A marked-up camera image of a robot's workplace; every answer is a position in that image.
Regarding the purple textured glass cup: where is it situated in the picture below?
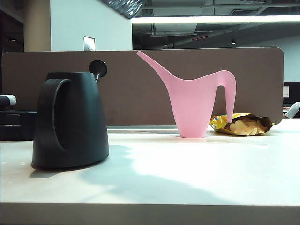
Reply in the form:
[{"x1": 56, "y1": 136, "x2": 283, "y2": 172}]
[{"x1": 97, "y1": 0, "x2": 149, "y2": 21}]

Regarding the black plastic electric kettle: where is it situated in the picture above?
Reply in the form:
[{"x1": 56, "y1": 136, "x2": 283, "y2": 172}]
[{"x1": 30, "y1": 60, "x2": 110, "y2": 171}]

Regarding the brown desk divider panel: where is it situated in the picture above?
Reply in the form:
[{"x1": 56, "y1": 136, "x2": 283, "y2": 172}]
[{"x1": 1, "y1": 47, "x2": 284, "y2": 127}]

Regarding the pink plastic watering can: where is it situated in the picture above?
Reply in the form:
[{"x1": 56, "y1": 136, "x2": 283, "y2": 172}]
[{"x1": 136, "y1": 51, "x2": 237, "y2": 139}]

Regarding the yellow potato chip bag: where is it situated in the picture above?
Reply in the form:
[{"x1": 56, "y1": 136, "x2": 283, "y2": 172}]
[{"x1": 209, "y1": 112, "x2": 273, "y2": 137}]

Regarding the long ceiling light strip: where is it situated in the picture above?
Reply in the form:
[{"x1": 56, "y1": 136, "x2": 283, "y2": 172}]
[{"x1": 131, "y1": 15, "x2": 300, "y2": 24}]

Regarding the black storage box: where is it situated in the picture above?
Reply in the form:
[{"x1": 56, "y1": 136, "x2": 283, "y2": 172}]
[{"x1": 0, "y1": 110, "x2": 38, "y2": 142}]

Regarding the black and white cylinder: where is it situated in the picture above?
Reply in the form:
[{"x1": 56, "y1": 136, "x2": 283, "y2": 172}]
[{"x1": 0, "y1": 94, "x2": 17, "y2": 110}]

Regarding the beige round column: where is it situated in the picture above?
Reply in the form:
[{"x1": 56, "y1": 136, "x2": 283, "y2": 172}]
[{"x1": 23, "y1": 0, "x2": 52, "y2": 53}]

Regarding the person in white shirt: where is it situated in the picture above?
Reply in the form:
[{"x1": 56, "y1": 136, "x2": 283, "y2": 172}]
[{"x1": 283, "y1": 101, "x2": 300, "y2": 119}]

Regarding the aluminium divider base rail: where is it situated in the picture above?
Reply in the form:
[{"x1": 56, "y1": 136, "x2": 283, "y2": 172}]
[{"x1": 106, "y1": 125, "x2": 180, "y2": 135}]

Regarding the silver wall switch plate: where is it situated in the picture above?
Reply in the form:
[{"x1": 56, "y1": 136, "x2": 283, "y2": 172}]
[{"x1": 83, "y1": 36, "x2": 96, "y2": 52}]

